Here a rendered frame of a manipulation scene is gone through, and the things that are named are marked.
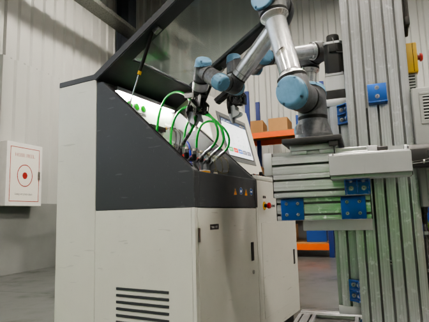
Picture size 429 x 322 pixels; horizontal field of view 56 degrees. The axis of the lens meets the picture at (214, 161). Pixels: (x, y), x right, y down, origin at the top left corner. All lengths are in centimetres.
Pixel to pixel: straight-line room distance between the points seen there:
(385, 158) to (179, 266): 94
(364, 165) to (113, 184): 117
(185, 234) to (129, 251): 32
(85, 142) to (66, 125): 18
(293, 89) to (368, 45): 49
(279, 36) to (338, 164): 55
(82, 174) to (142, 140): 42
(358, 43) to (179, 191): 100
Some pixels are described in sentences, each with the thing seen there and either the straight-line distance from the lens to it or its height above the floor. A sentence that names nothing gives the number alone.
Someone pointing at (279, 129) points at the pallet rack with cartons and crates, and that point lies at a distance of 745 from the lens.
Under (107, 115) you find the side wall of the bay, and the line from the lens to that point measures 211.
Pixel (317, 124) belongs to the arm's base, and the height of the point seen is 109.
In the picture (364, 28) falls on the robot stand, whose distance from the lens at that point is 193.
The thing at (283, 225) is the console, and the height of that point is 67.
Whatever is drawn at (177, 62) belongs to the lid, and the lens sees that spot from 238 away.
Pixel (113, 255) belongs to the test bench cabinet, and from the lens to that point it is 203.
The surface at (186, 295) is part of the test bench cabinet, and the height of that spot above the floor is 42.
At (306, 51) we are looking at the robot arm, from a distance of 222.
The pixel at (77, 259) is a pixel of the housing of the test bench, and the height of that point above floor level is 55.
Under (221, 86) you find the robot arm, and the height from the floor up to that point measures 131.
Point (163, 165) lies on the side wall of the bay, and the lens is 185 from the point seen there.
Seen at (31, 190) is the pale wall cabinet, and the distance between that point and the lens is 651.
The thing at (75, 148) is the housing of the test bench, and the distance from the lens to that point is 224.
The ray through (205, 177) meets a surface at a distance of 184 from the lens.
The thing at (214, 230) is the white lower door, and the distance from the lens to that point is 189.
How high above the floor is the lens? 76
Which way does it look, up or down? 8 degrees up
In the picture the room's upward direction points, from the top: 2 degrees counter-clockwise
